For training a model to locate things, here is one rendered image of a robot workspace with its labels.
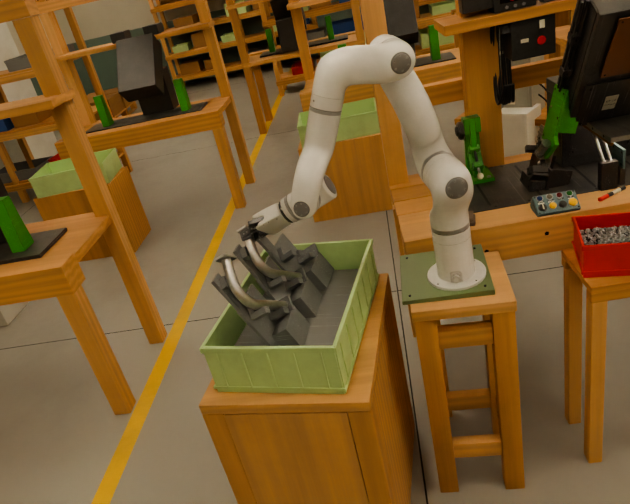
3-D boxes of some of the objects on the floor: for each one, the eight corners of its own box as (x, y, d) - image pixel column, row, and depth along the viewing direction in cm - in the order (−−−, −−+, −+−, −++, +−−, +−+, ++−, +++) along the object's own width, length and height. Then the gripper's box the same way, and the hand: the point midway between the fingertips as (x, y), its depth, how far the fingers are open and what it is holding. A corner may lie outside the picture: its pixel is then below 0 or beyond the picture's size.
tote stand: (406, 576, 193) (368, 402, 157) (263, 567, 207) (197, 406, 171) (414, 425, 251) (387, 272, 215) (301, 426, 265) (258, 283, 229)
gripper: (277, 214, 165) (231, 243, 173) (308, 226, 179) (264, 253, 186) (270, 192, 168) (225, 222, 176) (301, 206, 182) (258, 233, 189)
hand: (250, 235), depth 180 cm, fingers closed on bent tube, 3 cm apart
